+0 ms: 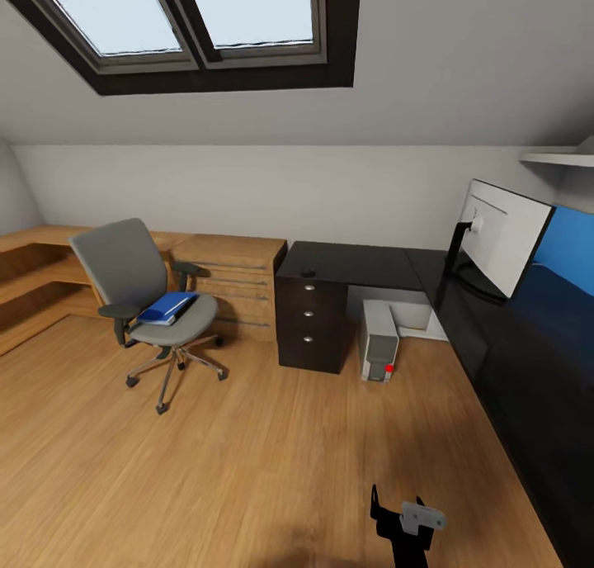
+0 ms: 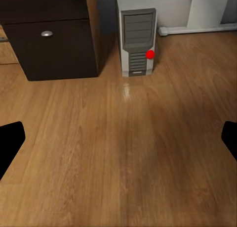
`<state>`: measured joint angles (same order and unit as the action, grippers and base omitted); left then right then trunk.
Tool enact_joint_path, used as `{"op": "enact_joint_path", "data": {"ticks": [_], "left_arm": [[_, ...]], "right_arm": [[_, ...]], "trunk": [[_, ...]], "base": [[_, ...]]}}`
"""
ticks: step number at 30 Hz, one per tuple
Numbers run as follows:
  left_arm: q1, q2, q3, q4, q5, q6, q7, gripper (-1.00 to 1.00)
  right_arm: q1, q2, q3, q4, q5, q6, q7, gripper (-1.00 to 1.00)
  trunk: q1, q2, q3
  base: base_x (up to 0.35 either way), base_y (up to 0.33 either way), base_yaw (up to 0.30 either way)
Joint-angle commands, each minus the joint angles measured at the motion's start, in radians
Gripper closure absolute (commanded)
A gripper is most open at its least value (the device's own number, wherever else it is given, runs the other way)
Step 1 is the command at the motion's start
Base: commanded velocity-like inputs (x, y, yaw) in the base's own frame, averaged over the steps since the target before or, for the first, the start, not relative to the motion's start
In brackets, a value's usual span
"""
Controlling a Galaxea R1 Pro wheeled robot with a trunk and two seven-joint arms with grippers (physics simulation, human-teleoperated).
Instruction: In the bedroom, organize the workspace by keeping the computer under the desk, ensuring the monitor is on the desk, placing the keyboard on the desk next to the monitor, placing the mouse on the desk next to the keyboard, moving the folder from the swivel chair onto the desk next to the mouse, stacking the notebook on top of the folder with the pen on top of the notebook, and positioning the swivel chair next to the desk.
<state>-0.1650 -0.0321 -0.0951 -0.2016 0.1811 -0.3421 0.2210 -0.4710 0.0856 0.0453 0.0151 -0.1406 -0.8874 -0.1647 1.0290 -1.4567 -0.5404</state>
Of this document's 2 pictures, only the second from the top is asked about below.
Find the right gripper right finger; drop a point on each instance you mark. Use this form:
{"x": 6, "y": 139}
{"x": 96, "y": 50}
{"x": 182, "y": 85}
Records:
{"x": 229, "y": 137}

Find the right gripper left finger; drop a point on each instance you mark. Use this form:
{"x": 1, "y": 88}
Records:
{"x": 12, "y": 136}

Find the desk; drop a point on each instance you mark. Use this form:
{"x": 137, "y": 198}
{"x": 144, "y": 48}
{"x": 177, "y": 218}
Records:
{"x": 204, "y": 16}

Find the desktop computer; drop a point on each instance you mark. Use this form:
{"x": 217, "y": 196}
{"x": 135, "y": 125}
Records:
{"x": 136, "y": 29}

